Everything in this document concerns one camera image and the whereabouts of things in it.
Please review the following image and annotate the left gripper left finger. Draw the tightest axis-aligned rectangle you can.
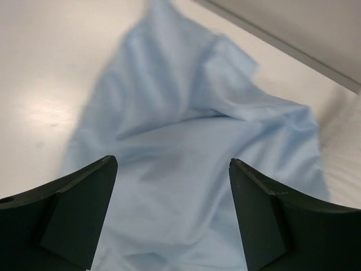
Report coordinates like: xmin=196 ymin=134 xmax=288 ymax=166
xmin=1 ymin=156 xmax=117 ymax=270

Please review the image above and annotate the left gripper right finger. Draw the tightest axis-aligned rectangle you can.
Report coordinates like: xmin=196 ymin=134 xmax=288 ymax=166
xmin=229 ymin=159 xmax=360 ymax=270

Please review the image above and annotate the light blue pillowcase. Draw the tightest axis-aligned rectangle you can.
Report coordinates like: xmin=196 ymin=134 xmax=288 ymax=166
xmin=60 ymin=1 xmax=329 ymax=270

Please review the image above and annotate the white pillow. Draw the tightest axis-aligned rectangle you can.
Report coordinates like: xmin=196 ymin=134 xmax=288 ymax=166
xmin=312 ymin=86 xmax=360 ymax=208

